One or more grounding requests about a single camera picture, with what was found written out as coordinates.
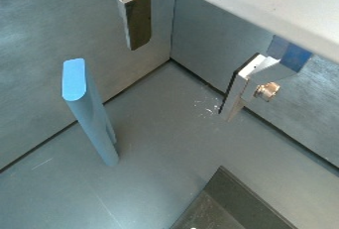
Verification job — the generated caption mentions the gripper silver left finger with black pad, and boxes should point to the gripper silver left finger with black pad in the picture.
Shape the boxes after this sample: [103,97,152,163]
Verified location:
[116,0,152,51]

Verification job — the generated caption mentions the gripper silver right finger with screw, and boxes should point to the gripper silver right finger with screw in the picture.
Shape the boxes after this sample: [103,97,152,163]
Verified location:
[219,36,312,121]

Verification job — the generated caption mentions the light blue square-circle peg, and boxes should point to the light blue square-circle peg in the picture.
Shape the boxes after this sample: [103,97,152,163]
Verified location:
[63,58,119,167]

